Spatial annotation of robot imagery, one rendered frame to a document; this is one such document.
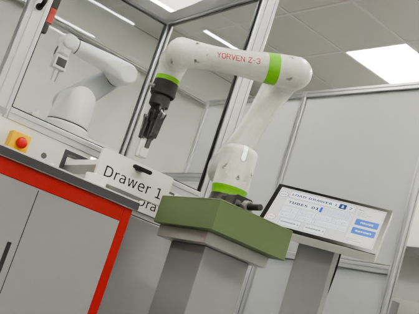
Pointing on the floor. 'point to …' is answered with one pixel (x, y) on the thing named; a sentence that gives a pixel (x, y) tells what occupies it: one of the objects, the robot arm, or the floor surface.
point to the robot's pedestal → (201, 273)
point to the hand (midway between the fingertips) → (143, 148)
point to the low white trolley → (55, 237)
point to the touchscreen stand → (308, 281)
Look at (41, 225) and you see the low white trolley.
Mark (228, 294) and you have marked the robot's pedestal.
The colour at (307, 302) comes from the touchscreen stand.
